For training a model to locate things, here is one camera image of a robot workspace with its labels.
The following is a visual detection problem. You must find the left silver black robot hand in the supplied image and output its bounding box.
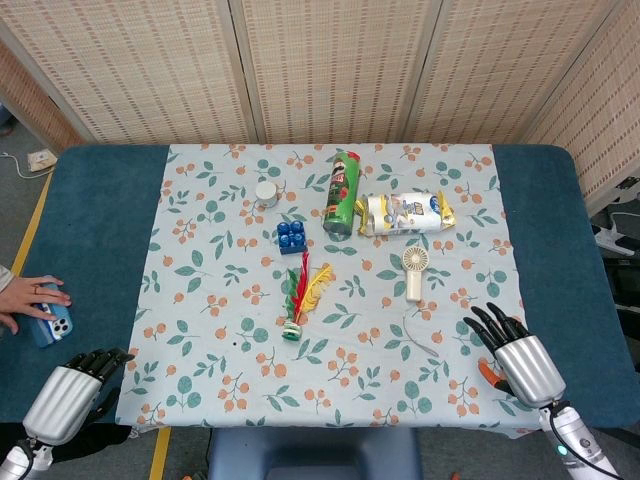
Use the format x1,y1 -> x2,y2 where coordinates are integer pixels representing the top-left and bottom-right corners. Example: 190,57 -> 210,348
22,347 -> 136,447

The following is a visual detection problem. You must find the white small paper cup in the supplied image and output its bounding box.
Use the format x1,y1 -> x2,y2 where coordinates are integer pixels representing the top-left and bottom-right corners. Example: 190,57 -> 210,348
255,181 -> 279,209

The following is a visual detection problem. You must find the colourful feather shuttlecock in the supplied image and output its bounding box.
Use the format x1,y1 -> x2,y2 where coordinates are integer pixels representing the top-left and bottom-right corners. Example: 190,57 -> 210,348
281,251 -> 334,343

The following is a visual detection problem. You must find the blue toy building block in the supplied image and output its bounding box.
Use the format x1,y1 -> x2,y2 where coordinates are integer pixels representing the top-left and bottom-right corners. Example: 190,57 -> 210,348
276,219 -> 308,256

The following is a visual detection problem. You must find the white floor cable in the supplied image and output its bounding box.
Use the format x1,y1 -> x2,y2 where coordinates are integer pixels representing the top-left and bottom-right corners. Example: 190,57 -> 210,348
0,151 -> 55,178

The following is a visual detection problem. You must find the person's bare hand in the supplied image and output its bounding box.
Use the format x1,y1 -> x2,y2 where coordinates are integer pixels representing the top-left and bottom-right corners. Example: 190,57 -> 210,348
0,276 -> 72,335

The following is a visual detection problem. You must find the green chips can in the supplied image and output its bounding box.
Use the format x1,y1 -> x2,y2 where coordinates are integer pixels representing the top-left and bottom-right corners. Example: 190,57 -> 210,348
322,150 -> 362,237

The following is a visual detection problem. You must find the cream handheld fan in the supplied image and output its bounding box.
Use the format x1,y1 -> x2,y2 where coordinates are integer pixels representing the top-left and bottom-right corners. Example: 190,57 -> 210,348
402,245 -> 431,303

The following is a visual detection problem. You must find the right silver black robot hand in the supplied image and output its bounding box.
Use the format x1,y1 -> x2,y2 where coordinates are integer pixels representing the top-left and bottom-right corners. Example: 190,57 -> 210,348
463,302 -> 568,408

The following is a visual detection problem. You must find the blue cased smartphone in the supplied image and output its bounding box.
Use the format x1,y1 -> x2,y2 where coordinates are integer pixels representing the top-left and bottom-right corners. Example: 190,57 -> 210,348
30,282 -> 74,349

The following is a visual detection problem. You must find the white yellow snack bag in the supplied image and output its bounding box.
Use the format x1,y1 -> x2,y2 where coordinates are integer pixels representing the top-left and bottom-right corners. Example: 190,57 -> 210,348
354,190 -> 458,237

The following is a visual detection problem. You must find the floral print tablecloth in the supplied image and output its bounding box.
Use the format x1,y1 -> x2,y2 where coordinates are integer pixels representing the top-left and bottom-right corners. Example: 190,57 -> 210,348
114,143 -> 542,433

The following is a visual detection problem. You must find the bamboo folding screen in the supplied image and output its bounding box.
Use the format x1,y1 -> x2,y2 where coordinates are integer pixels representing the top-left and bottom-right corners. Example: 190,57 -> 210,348
0,0 -> 640,211

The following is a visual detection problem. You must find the white power strip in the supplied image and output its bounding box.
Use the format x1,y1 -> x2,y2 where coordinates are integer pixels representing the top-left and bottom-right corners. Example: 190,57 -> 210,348
592,224 -> 632,256

